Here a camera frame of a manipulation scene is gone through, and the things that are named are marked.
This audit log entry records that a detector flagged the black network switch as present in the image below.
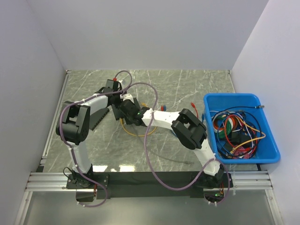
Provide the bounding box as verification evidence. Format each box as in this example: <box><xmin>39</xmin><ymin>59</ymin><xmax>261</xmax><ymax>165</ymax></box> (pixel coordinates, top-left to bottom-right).
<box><xmin>88</xmin><ymin>97</ymin><xmax>141</xmax><ymax>132</ymax></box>

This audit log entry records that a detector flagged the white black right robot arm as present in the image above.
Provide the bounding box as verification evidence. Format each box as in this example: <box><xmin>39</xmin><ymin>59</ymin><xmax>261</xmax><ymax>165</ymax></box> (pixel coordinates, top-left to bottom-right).
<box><xmin>112</xmin><ymin>99</ymin><xmax>225</xmax><ymax>188</ymax></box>

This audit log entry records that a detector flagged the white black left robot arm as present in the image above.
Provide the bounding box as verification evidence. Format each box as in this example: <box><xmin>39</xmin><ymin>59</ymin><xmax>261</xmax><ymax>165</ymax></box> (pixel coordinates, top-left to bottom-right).
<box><xmin>56</xmin><ymin>78</ymin><xmax>122</xmax><ymax>188</ymax></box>

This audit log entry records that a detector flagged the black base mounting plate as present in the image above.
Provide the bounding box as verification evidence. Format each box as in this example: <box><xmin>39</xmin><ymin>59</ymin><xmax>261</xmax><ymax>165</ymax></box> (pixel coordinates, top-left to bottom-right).
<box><xmin>66</xmin><ymin>171</ymin><xmax>228</xmax><ymax>198</ymax></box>

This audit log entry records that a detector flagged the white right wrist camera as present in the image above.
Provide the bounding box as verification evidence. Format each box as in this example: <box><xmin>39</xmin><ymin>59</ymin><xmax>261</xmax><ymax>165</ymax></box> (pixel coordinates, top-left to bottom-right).
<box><xmin>120</xmin><ymin>94</ymin><xmax>133</xmax><ymax>99</ymax></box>

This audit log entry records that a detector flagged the blue ethernet cable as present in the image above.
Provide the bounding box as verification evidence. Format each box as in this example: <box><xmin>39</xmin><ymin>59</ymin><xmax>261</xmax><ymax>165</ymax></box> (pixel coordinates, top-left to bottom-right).
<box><xmin>163</xmin><ymin>105</ymin><xmax>207</xmax><ymax>139</ymax></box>

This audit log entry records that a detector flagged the red ethernet cable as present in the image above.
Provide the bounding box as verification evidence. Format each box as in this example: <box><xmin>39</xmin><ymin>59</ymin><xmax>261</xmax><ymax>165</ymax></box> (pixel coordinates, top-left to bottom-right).
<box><xmin>161</xmin><ymin>102</ymin><xmax>200</xmax><ymax>120</ymax></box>

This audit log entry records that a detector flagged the green cable coil in bin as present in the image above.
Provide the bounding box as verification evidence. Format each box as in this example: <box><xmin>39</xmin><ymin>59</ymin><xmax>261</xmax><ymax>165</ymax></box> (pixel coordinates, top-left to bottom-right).
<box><xmin>215</xmin><ymin>116</ymin><xmax>235</xmax><ymax>141</ymax></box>

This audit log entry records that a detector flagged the white cable in bin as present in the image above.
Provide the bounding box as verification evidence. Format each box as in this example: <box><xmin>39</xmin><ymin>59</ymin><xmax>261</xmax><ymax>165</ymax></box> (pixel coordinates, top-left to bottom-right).
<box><xmin>208</xmin><ymin>110</ymin><xmax>247</xmax><ymax>132</ymax></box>

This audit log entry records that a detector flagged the orange cable in bin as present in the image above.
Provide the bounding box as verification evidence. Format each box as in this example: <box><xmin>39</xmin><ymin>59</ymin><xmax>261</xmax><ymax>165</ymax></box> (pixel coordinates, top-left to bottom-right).
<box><xmin>224</xmin><ymin>114</ymin><xmax>267</xmax><ymax>155</ymax></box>

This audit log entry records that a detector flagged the black cable in bin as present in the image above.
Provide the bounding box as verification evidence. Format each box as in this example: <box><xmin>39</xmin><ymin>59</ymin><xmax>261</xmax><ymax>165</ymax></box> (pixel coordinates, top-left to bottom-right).
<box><xmin>212</xmin><ymin>105</ymin><xmax>265</xmax><ymax>132</ymax></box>

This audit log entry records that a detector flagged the aluminium frame rail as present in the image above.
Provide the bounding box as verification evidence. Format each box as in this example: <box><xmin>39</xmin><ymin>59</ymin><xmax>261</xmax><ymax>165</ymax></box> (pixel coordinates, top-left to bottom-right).
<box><xmin>25</xmin><ymin>171</ymin><xmax>273</xmax><ymax>192</ymax></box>

